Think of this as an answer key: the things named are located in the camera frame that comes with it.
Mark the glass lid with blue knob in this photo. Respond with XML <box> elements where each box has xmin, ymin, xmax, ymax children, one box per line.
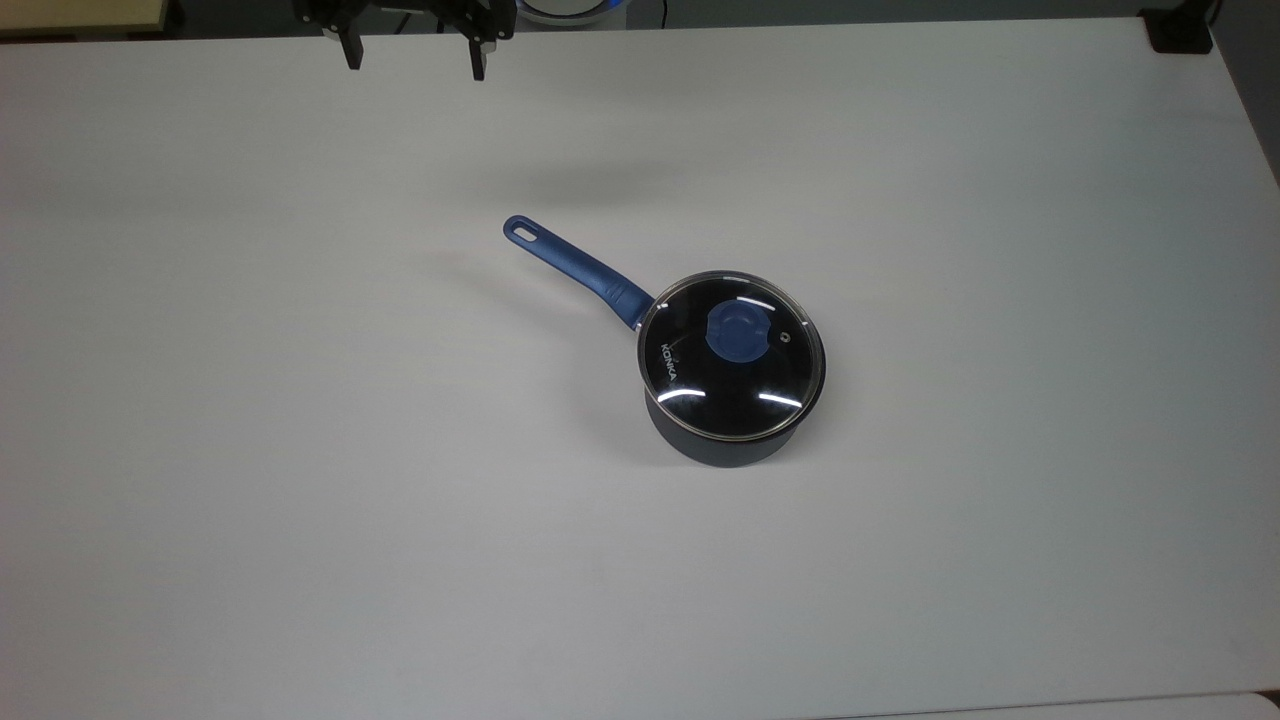
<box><xmin>636</xmin><ymin>269</ymin><xmax>827</xmax><ymax>442</ymax></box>

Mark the beige wooden board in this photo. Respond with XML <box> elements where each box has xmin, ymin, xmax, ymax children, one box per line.
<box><xmin>0</xmin><ymin>0</ymin><xmax>173</xmax><ymax>37</ymax></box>

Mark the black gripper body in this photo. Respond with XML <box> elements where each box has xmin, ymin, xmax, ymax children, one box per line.
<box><xmin>292</xmin><ymin>0</ymin><xmax>518</xmax><ymax>43</ymax></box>

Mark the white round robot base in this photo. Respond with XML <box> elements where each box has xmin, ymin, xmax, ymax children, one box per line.
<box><xmin>518</xmin><ymin>0</ymin><xmax>629</xmax><ymax>27</ymax></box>

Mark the black table clamp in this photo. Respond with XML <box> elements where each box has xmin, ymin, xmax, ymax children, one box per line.
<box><xmin>1141</xmin><ymin>0</ymin><xmax>1223</xmax><ymax>55</ymax></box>

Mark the dark saucepan with blue handle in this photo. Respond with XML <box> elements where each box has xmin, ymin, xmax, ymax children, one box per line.
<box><xmin>502</xmin><ymin>214</ymin><xmax>827</xmax><ymax>468</ymax></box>

